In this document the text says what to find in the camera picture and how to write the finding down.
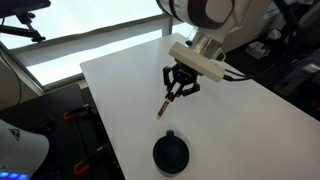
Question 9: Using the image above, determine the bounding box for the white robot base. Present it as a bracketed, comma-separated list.
[0, 119, 50, 180]

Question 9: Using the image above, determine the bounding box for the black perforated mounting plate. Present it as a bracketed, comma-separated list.
[33, 106, 114, 180]

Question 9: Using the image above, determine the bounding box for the black clamp with orange handle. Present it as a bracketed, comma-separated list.
[63, 104, 96, 122]
[73, 146, 108, 176]

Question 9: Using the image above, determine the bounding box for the red dry-erase marker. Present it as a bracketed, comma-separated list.
[156, 93, 177, 120]

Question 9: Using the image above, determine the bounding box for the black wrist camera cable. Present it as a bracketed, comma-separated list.
[222, 0, 299, 83]

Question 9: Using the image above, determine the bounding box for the white floor device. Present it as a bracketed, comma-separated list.
[245, 29, 283, 60]

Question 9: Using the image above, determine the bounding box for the dark teal mug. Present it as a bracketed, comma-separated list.
[152, 129, 190, 175]

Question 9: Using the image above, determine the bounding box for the grey bag with white label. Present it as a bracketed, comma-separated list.
[273, 49, 320, 98]

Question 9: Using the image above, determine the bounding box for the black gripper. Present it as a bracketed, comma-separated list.
[162, 61, 201, 100]

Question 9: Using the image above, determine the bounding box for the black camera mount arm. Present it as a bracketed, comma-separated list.
[0, 0, 52, 44]

